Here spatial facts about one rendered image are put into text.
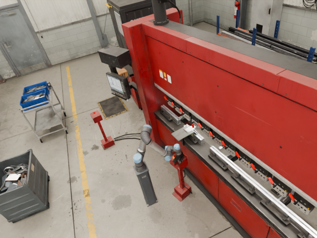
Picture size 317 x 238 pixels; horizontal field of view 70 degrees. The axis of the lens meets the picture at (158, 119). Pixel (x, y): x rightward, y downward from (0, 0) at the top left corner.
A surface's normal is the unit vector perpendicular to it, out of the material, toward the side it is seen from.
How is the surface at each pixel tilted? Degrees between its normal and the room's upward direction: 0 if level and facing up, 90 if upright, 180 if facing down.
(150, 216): 0
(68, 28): 90
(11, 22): 90
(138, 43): 90
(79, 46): 90
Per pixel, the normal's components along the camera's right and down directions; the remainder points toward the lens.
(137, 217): -0.16, -0.77
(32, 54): 0.36, 0.54
